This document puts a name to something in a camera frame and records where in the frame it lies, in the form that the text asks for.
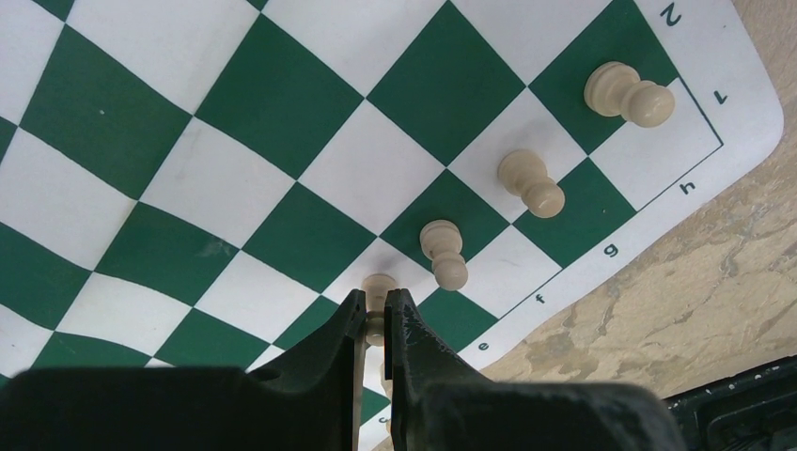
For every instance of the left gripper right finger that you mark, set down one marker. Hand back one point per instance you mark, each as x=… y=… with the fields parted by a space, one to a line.
x=440 y=402

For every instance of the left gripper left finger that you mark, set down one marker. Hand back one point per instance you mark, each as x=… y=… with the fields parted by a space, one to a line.
x=301 y=400

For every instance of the green white chess board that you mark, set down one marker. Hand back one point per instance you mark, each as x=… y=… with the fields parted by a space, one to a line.
x=202 y=183

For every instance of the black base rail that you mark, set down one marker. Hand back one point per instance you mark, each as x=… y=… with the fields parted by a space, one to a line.
x=752 y=410

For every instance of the white pawn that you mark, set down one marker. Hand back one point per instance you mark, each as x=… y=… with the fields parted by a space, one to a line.
x=615 y=89
x=376 y=288
x=441 y=242
x=524 y=174

